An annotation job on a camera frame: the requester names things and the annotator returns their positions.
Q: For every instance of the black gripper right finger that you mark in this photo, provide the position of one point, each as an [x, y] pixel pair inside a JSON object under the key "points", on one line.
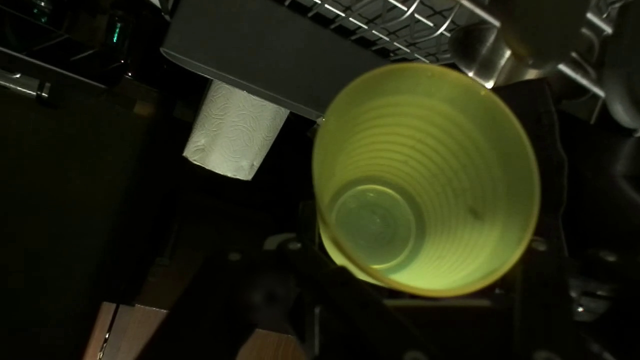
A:
{"points": [[555, 287]]}

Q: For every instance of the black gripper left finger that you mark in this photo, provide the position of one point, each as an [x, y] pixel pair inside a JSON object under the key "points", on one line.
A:
{"points": [[333, 312]]}

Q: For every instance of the yellow plastic cup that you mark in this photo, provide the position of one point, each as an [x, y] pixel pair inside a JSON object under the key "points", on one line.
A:
{"points": [[440, 173]]}

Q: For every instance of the gray dishrack utensil box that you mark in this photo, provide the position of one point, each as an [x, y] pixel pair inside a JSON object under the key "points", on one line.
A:
{"points": [[267, 46]]}

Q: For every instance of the white paper towel roll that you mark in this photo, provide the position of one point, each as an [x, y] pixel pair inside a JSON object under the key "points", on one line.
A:
{"points": [[232, 130]]}

